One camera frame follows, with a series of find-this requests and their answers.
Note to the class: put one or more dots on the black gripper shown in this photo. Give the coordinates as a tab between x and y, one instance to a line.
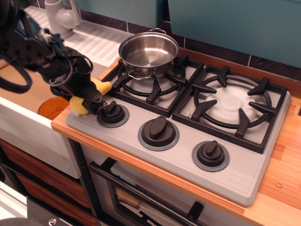
69	74

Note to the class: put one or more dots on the yellow stuffed duck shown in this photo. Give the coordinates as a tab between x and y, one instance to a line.
76	102

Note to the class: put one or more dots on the stainless steel pan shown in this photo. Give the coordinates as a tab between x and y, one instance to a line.
148	54

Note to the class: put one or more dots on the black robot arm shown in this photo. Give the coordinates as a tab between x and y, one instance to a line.
27	46

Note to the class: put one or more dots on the black left stove knob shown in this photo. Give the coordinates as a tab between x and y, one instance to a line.
113	115

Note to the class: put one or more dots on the black stove knob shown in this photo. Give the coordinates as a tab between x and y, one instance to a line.
113	115
210	156
158	134

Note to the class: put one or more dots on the black middle stove knob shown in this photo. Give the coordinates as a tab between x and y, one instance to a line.
158	134

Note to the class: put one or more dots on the grey toy stove top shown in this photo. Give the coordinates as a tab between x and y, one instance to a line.
239	181

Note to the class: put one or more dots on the black right stove knob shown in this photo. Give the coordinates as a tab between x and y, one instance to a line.
210	156

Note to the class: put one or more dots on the white toy sink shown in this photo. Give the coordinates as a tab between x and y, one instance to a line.
24	128

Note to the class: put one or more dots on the black left burner grate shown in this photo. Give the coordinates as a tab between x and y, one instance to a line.
157	95

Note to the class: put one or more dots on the black burner grate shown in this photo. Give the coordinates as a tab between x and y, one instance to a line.
157	95
239	109

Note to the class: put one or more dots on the wooden drawer cabinet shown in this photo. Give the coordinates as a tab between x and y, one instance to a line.
49	187

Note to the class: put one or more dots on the grey toy faucet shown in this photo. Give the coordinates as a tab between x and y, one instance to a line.
61	20

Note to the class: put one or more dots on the black right burner grate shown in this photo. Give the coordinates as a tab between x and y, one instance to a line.
239	109

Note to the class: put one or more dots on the oven door with black handle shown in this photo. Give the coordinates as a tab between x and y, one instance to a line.
104	170

